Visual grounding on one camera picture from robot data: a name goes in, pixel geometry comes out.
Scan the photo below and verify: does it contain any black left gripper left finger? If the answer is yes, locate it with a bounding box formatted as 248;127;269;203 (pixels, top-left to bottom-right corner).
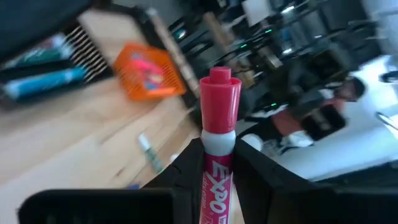
142;139;205;224

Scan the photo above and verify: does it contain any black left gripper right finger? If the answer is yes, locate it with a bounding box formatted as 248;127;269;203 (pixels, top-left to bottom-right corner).
233;139;315;224

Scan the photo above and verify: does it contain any red cap whiteboard marker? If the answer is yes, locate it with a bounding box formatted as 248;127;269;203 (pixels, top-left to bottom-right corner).
198;66;243;224

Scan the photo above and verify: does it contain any teal blue whiteboard marker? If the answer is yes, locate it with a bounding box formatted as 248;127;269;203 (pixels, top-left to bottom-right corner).
1;65;88;100

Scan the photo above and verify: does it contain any thin green marker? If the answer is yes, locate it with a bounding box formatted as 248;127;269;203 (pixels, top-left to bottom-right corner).
138;133;165;174

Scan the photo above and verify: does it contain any person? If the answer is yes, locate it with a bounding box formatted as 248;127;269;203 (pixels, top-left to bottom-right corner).
245;76;368;156

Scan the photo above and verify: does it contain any orange plastic basket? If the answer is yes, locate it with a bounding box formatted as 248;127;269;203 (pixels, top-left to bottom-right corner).
112;42;187;102

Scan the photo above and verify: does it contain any black plastic basket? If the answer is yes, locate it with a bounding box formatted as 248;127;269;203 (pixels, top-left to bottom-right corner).
0;23;114;110

